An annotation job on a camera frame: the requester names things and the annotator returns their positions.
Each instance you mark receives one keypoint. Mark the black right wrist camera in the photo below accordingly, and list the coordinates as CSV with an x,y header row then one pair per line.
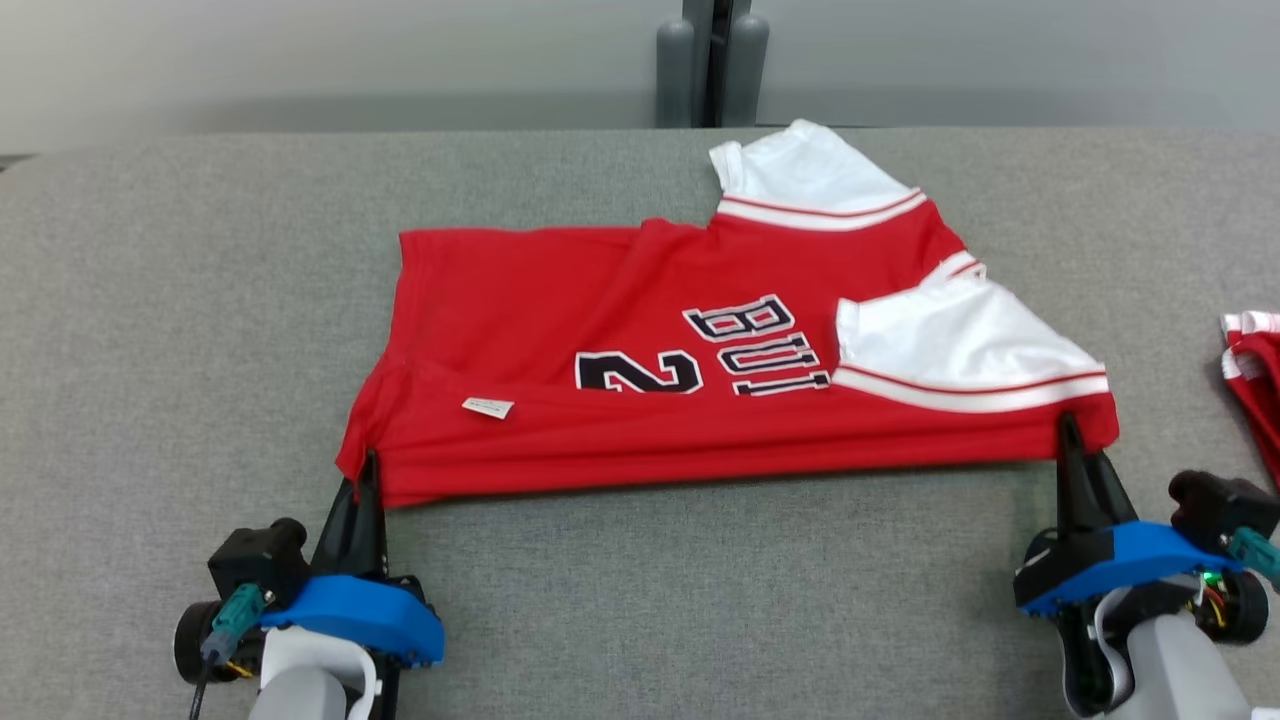
x,y
1215,505

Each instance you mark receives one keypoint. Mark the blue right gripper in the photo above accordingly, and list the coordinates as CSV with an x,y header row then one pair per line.
x,y
1120,560

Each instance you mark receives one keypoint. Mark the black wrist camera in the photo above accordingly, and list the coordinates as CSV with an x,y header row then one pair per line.
x,y
255,560
1215,505

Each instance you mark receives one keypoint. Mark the grey partition post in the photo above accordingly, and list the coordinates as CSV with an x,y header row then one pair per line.
x,y
700,50

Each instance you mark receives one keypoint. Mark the red white garment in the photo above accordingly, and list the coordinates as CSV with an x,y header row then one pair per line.
x,y
1260,390

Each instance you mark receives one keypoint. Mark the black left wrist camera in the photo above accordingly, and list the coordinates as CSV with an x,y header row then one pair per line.
x,y
255,560

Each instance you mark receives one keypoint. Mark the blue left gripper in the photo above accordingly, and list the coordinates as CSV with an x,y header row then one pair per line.
x,y
360,610

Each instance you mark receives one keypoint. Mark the red and white jersey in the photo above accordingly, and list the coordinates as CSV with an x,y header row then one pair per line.
x,y
560,300

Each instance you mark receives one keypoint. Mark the grey cylindrical post foot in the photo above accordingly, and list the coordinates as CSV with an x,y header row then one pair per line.
x,y
674,80
746,75

